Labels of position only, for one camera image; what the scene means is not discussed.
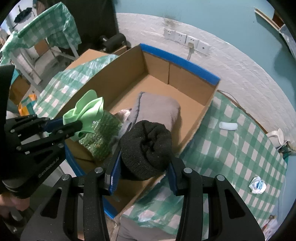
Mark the beige plug with cable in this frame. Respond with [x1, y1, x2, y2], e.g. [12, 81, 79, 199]
[187, 43, 194, 61]

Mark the black dumbbell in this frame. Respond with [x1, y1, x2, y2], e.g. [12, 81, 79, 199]
[100, 33, 126, 53]

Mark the green sparkly scrub sponge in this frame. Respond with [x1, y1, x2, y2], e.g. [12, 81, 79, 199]
[79, 111, 122, 161]

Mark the green checkered tablecloth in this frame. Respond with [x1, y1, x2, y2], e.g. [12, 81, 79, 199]
[123, 93, 287, 235]

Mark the light green microfiber cloth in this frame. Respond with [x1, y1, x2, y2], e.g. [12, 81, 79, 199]
[63, 89, 104, 142]

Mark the orange checkered bag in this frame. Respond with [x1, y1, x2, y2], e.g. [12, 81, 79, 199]
[18, 94, 37, 116]

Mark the white blue plastic bag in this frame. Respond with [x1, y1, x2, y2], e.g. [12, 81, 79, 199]
[249, 176, 267, 194]

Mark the white foam roll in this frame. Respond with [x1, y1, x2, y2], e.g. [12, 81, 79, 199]
[219, 121, 238, 131]

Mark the operator left hand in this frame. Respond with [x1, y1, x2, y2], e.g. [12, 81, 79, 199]
[0, 193, 30, 211]

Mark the black knit beanie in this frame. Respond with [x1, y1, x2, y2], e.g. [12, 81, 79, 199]
[119, 120, 173, 181]

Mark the white electric kettle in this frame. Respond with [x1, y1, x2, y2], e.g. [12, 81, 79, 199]
[266, 128, 285, 148]

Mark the red white litter pile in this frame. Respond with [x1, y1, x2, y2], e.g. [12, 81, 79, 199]
[262, 215, 283, 240]

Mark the grey fleece towel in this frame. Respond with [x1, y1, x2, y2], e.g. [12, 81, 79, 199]
[118, 92, 181, 137]

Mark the white wall socket strip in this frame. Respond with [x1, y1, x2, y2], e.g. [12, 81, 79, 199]
[164, 28, 210, 55]

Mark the blue-edged cardboard box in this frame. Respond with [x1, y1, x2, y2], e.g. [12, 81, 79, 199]
[55, 43, 221, 219]

